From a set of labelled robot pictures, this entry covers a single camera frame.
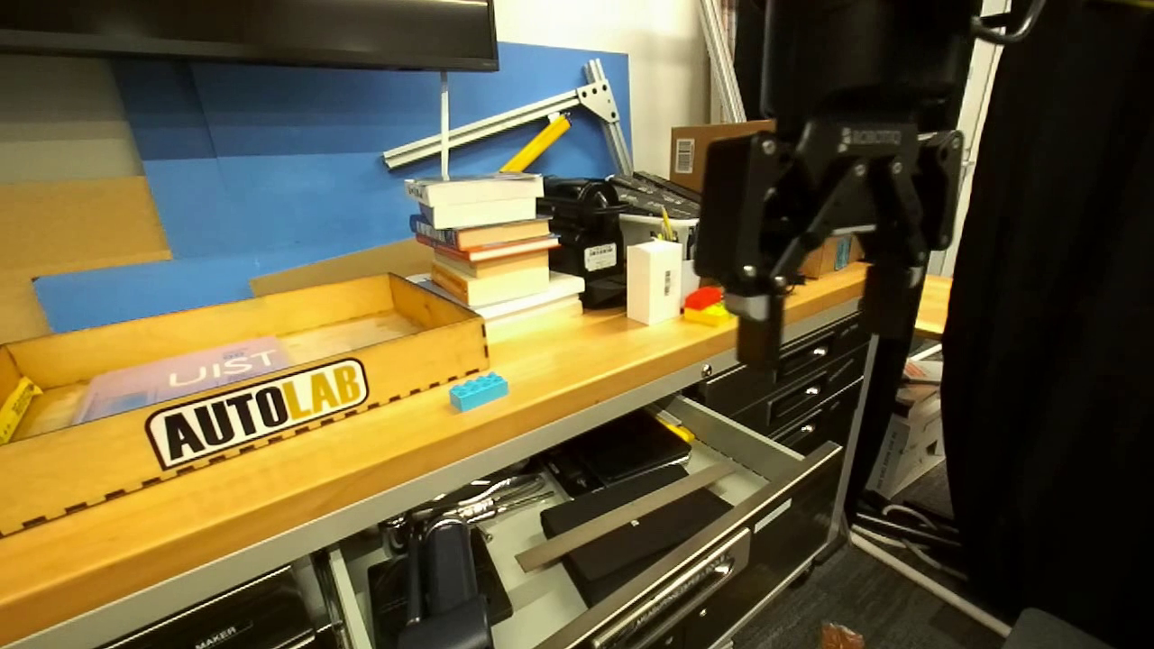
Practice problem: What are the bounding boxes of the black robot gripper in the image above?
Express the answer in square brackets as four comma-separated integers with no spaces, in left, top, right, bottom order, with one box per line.
[696,119,962,367]

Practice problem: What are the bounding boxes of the grey tool drawer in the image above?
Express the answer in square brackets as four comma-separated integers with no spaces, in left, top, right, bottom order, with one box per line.
[325,396,847,649]

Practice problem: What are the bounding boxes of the blue lego brick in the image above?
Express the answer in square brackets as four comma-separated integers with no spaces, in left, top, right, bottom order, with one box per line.
[452,374,508,413]

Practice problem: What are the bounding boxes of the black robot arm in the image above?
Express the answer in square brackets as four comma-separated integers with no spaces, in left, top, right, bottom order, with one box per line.
[696,0,981,367]

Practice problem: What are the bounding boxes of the closed black drawer cabinet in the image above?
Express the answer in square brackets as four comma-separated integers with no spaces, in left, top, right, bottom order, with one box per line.
[694,316,870,456]

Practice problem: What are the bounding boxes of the red and yellow blocks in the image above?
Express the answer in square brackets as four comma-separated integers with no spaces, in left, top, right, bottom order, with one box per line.
[683,284,731,325]

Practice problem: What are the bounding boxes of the white small box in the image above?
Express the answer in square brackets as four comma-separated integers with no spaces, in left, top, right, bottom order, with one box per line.
[627,239,683,325]

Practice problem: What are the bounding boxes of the cardboard box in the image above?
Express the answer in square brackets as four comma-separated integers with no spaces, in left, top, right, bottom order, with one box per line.
[671,119,773,191]

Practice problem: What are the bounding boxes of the black curtain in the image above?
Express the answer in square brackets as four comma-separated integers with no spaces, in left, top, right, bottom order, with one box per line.
[945,0,1154,649]

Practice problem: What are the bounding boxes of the black device with label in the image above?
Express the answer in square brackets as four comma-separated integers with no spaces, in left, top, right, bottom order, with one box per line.
[543,176,623,309]

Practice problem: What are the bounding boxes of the yellow level tool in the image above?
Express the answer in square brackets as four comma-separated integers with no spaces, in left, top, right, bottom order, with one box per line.
[502,113,569,173]

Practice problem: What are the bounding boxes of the stack of books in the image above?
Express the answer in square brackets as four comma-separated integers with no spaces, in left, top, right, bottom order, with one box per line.
[405,173,584,338]

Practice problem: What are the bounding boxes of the black foam pad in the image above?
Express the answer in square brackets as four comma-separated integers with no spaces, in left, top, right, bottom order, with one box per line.
[542,467,728,606]

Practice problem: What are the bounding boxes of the grey flat bar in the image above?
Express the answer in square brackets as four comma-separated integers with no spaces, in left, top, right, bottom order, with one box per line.
[517,467,737,570]

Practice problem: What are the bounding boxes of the black power tool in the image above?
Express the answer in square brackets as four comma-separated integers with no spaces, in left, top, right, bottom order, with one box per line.
[369,521,513,649]

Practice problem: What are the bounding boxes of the black monitor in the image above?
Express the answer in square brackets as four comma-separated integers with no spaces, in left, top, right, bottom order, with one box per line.
[0,0,498,71]

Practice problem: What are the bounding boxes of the purple UIST booklet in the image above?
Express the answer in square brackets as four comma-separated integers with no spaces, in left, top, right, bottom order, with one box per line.
[74,338,290,421]

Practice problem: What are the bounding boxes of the aluminium bracket frame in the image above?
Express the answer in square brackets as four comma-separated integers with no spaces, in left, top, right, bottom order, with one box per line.
[381,57,636,173]

